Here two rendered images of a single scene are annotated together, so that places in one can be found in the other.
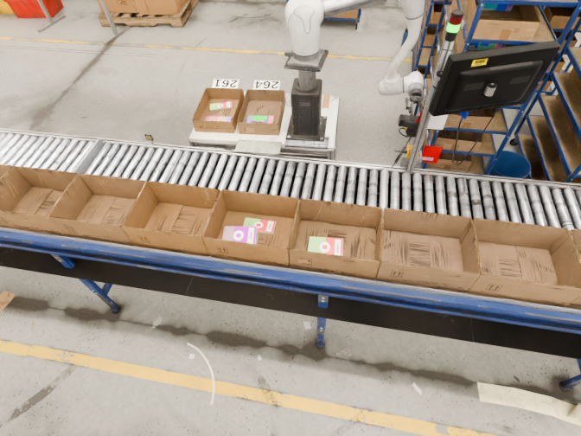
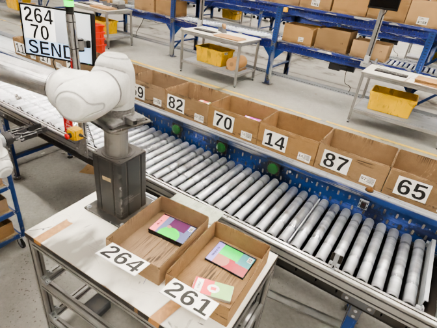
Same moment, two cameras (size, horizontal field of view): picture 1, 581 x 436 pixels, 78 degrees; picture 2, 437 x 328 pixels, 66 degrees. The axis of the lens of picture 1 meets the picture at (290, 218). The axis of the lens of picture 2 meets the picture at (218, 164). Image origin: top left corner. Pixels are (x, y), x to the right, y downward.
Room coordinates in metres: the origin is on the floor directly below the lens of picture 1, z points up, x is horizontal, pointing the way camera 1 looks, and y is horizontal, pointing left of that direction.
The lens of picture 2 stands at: (3.18, 0.67, 1.87)
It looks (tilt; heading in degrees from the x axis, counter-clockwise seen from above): 30 degrees down; 196
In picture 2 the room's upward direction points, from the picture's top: 7 degrees clockwise
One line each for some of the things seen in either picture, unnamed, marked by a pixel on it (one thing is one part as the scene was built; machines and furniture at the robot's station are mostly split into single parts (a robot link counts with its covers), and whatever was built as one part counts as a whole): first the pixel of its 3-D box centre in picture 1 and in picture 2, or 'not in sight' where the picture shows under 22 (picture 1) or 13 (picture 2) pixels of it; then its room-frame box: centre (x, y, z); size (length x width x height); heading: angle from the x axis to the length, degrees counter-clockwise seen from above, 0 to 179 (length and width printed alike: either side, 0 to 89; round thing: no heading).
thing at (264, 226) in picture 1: (258, 226); not in sight; (1.09, 0.16, 0.89); 0.16 x 0.07 x 0.02; 76
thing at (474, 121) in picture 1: (464, 104); not in sight; (2.08, -1.27, 0.79); 0.40 x 0.30 x 0.10; 167
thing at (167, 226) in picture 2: (259, 122); (173, 229); (2.07, 0.16, 0.78); 0.19 x 0.14 x 0.02; 83
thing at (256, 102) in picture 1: (262, 112); (160, 235); (2.15, 0.14, 0.80); 0.38 x 0.28 x 0.10; 170
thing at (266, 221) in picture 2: (194, 181); (278, 208); (1.60, 0.59, 0.72); 0.52 x 0.05 x 0.05; 166
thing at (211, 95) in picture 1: (220, 109); (220, 267); (2.21, 0.45, 0.80); 0.38 x 0.28 x 0.10; 170
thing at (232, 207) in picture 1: (254, 227); (242, 118); (1.03, 0.18, 0.96); 0.39 x 0.29 x 0.17; 76
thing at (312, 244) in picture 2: (156, 176); (322, 228); (1.66, 0.84, 0.72); 0.52 x 0.05 x 0.05; 166
